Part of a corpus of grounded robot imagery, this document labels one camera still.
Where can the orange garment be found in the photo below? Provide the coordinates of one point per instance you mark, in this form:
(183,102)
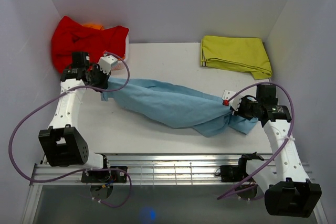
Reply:
(94,26)

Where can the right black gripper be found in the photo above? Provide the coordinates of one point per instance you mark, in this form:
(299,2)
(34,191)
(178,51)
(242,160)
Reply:
(239,113)

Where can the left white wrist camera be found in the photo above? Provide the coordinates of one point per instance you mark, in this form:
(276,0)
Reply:
(106,63)

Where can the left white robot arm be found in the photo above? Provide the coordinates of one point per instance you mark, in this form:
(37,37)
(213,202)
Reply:
(62,142)

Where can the red garment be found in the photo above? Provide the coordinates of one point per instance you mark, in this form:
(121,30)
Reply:
(70,36)

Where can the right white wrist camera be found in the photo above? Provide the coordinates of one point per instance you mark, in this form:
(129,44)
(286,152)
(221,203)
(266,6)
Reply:
(231,100)

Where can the folded yellow trousers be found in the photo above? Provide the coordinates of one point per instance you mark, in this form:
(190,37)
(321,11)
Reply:
(246,55)

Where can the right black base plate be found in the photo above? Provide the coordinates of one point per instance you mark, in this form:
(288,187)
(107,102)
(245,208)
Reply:
(231,173)

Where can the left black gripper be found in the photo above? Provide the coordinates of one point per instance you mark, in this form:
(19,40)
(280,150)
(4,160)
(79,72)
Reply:
(103,85)

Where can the white perforated basket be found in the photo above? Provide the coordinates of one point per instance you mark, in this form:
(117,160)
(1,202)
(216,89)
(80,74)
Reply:
(120,65)

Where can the light blue trousers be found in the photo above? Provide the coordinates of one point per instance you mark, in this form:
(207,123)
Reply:
(176,106)

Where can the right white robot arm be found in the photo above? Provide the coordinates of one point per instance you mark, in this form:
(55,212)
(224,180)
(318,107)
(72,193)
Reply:
(287,188)

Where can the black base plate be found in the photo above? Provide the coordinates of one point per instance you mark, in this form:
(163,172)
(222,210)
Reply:
(116,175)
(231,173)

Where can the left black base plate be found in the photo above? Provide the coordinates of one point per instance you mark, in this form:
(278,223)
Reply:
(116,175)

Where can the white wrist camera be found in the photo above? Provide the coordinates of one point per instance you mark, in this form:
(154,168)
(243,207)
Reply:
(231,100)
(106,63)

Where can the aluminium rail frame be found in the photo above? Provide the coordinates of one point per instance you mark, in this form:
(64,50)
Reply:
(146,170)

